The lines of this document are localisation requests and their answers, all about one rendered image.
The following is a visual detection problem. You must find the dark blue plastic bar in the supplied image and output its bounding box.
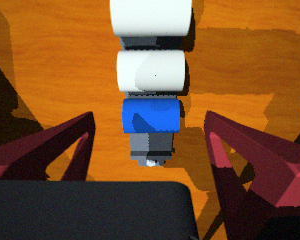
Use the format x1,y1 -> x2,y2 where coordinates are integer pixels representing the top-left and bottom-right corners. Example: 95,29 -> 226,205
122,98 -> 180,133

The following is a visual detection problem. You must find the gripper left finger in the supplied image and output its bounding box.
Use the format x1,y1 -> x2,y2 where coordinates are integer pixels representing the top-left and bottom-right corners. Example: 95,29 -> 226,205
0,111 -> 96,181

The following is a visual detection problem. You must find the white cylinder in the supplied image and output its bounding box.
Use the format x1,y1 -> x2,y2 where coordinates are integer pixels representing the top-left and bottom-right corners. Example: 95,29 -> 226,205
117,51 -> 185,92
110,0 -> 192,37

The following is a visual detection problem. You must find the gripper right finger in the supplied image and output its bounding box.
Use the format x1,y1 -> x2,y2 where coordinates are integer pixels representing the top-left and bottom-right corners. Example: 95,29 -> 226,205
204,111 -> 300,240

